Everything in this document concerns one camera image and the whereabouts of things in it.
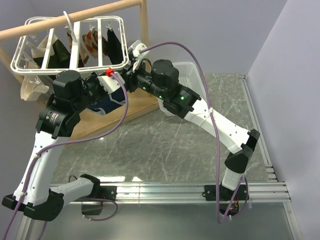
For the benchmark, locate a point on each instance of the white plastic clip hanger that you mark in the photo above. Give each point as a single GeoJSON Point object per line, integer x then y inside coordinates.
{"type": "Point", "coordinates": [22, 63]}

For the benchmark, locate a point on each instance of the right aluminium side rail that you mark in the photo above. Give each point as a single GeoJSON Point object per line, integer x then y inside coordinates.
{"type": "Point", "coordinates": [260, 155]}

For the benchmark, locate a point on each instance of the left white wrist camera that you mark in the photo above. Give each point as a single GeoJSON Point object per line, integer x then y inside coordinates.
{"type": "Point", "coordinates": [111, 80]}

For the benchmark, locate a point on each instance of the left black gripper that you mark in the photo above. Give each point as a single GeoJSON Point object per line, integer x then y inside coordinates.
{"type": "Point", "coordinates": [94, 78]}

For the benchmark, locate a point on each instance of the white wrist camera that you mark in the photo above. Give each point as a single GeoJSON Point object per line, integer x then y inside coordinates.
{"type": "Point", "coordinates": [111, 80]}
{"type": "Point", "coordinates": [138, 52]}

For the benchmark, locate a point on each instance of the aluminium mounting rail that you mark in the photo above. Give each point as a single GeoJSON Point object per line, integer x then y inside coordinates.
{"type": "Point", "coordinates": [193, 192]}

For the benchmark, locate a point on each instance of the olive green hanging underwear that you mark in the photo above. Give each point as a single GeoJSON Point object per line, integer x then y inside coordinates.
{"type": "Point", "coordinates": [59, 55]}

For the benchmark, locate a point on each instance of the striped hanging sock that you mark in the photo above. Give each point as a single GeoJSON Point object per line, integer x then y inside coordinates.
{"type": "Point", "coordinates": [83, 56]}

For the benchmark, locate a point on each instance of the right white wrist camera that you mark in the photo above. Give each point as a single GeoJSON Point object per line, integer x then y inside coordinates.
{"type": "Point", "coordinates": [138, 52]}

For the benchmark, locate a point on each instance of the navy blue white-trimmed underwear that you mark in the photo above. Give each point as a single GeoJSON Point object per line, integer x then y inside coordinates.
{"type": "Point", "coordinates": [109, 103]}

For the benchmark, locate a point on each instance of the white plastic basket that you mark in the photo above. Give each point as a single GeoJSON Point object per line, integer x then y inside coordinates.
{"type": "Point", "coordinates": [190, 78]}

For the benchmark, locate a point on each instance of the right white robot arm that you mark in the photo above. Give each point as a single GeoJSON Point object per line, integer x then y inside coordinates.
{"type": "Point", "coordinates": [187, 99]}

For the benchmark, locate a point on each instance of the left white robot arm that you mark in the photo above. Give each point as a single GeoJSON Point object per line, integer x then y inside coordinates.
{"type": "Point", "coordinates": [34, 196]}

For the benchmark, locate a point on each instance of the orange patterned hanging sock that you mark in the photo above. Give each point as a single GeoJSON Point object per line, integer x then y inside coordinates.
{"type": "Point", "coordinates": [91, 43]}

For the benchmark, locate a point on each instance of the grey hanging underwear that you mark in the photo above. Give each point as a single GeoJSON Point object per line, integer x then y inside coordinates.
{"type": "Point", "coordinates": [43, 87]}

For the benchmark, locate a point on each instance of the wooden clothes rack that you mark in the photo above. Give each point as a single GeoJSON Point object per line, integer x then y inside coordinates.
{"type": "Point", "coordinates": [90, 124]}

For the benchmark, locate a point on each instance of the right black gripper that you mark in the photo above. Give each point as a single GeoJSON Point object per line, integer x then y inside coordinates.
{"type": "Point", "coordinates": [130, 77]}

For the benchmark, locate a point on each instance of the black hanging underwear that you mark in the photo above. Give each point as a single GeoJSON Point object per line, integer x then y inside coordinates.
{"type": "Point", "coordinates": [114, 48]}

